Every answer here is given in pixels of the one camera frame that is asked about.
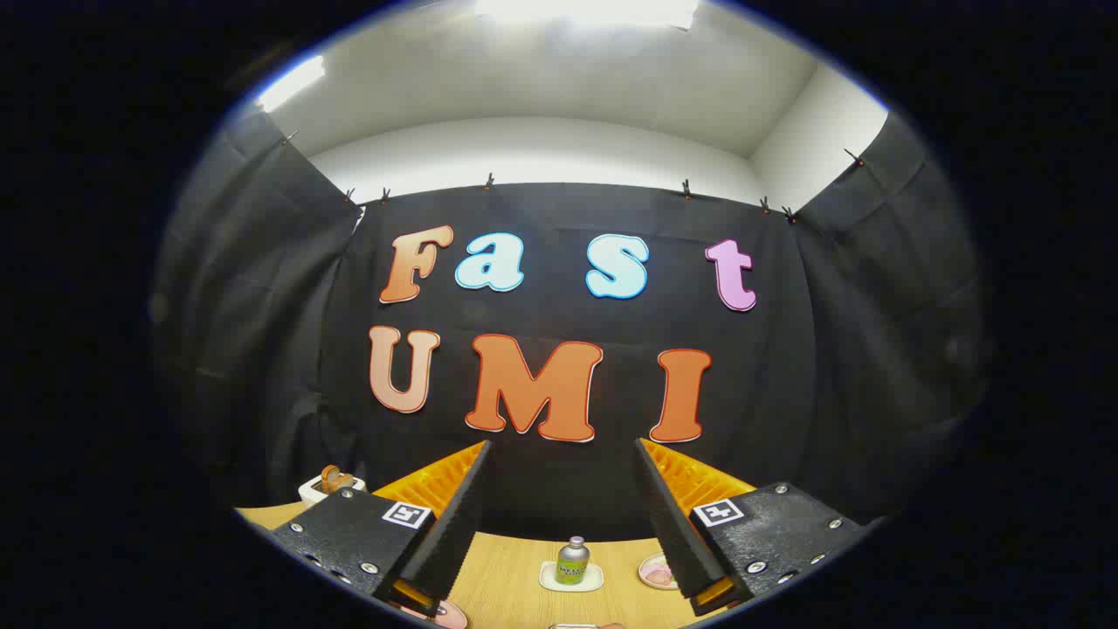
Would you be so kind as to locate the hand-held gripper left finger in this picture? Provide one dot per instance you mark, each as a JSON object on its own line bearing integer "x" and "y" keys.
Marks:
{"x": 454, "y": 533}

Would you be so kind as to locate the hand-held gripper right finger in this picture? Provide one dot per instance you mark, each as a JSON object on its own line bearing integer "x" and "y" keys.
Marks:
{"x": 677, "y": 533}

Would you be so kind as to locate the white plate of food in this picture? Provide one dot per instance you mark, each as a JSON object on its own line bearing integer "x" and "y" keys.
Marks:
{"x": 651, "y": 572}

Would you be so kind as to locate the pink round plate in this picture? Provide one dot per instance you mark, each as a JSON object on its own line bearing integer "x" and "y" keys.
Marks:
{"x": 452, "y": 616}

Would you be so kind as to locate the white square coaster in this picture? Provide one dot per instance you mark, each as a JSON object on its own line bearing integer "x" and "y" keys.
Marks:
{"x": 547, "y": 578}

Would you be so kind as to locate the green label soda bottle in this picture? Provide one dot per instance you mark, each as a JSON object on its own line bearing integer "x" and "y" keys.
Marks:
{"x": 572, "y": 563}

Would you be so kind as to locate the toast bread slices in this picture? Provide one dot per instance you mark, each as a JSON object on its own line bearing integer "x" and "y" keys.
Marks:
{"x": 332, "y": 479}

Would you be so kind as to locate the cream white toaster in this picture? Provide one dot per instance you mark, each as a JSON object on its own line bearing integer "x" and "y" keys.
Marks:
{"x": 310, "y": 491}

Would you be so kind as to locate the row of small cloth clips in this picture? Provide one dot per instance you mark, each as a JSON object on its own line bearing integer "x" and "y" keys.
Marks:
{"x": 489, "y": 182}

